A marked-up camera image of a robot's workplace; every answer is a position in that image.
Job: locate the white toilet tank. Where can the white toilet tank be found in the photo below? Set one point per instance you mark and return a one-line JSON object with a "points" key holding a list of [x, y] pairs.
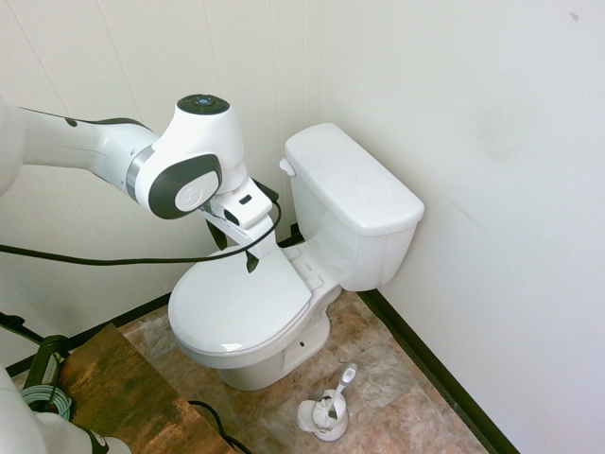
{"points": [[364, 260]]}

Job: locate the white toilet seat lid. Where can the white toilet seat lid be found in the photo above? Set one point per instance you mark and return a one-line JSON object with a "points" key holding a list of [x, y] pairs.
{"points": [[236, 307]]}

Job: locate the black camera stand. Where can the black camera stand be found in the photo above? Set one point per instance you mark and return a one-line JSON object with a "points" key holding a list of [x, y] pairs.
{"points": [[42, 354]]}

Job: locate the white toilet tank lid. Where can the white toilet tank lid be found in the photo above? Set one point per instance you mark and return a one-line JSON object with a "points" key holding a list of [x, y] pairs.
{"points": [[350, 179]]}

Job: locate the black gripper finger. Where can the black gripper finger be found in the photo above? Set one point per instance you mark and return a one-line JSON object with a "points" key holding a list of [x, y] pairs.
{"points": [[218, 235], [251, 263]]}

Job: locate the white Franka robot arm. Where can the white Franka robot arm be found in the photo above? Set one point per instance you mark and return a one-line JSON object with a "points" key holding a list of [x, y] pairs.
{"points": [[94, 142]]}

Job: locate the white toilet brush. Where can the white toilet brush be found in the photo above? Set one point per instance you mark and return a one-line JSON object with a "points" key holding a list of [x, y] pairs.
{"points": [[342, 385]]}

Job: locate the brown wooden table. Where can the brown wooden table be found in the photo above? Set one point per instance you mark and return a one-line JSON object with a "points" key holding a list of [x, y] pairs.
{"points": [[127, 397]]}

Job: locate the white toilet bowl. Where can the white toilet bowl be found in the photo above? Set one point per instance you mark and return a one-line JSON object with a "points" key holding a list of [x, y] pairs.
{"points": [[264, 369]]}

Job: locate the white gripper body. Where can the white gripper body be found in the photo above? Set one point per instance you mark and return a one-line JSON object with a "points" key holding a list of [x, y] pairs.
{"points": [[271, 239]]}

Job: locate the white toilet brush holder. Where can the white toilet brush holder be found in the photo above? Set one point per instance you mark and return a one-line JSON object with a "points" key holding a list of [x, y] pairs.
{"points": [[309, 416]]}

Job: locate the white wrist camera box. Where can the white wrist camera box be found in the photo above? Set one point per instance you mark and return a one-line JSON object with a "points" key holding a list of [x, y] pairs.
{"points": [[253, 205]]}

